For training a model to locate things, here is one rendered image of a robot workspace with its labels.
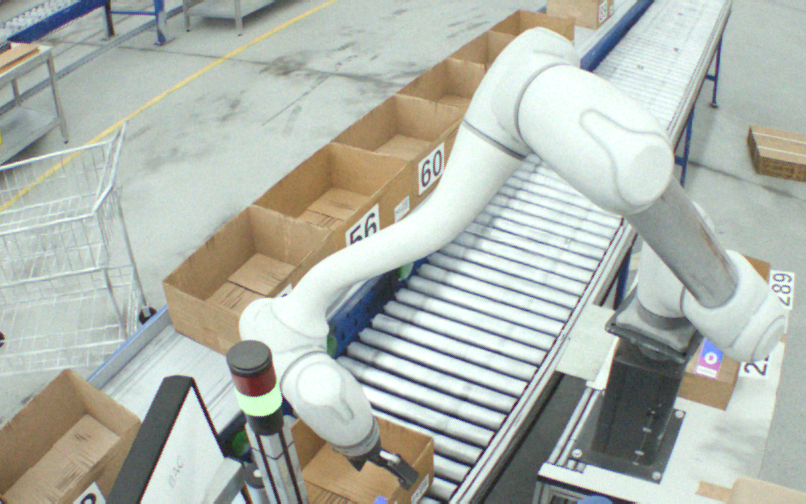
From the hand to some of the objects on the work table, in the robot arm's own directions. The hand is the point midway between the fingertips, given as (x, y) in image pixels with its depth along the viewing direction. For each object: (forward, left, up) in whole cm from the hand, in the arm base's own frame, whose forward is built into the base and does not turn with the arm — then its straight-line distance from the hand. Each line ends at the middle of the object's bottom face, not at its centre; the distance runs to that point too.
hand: (383, 472), depth 146 cm
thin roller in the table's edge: (-13, -54, -29) cm, 62 cm away
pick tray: (-29, -91, -27) cm, 99 cm away
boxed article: (-38, -95, -27) cm, 106 cm away
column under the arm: (-29, -58, -27) cm, 70 cm away
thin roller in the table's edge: (-16, -54, -29) cm, 63 cm away
